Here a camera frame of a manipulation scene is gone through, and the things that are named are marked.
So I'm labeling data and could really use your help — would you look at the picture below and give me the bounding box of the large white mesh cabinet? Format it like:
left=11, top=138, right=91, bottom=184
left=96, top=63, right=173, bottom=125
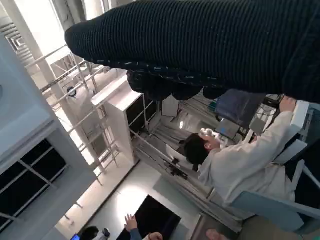
left=0, top=32, right=101, bottom=240

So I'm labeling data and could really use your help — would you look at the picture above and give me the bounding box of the grey chair with metal frame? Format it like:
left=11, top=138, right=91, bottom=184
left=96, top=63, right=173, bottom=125
left=231, top=99, right=320, bottom=232

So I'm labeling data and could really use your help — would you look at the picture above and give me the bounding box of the seated person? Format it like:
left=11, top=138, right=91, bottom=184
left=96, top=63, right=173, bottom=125
left=183, top=96, right=301, bottom=208

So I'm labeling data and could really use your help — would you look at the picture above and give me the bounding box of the black flat screen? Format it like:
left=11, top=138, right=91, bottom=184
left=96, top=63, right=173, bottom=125
left=116, top=194, right=182, bottom=240

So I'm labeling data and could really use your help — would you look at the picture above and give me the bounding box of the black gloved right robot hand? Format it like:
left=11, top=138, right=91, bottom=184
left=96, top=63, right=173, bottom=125
left=64, top=0, right=320, bottom=103

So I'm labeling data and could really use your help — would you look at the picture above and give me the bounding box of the small white mesh cabinet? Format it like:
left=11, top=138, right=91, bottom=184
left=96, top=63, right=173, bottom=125
left=91, top=74, right=162, bottom=176

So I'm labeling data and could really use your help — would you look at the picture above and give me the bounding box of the dark computer monitor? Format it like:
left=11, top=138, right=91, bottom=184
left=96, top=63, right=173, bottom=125
left=215, top=88, right=268, bottom=127

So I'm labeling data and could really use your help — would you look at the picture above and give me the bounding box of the black clamp mount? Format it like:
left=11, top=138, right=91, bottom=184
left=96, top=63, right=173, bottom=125
left=163, top=157, right=189, bottom=181

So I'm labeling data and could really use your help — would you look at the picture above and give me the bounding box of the white metal cage frame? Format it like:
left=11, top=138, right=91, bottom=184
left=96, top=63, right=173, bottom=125
left=24, top=44, right=121, bottom=187

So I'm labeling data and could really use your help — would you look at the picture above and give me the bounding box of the white headset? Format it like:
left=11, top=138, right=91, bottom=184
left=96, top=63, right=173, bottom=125
left=201, top=127, right=228, bottom=151

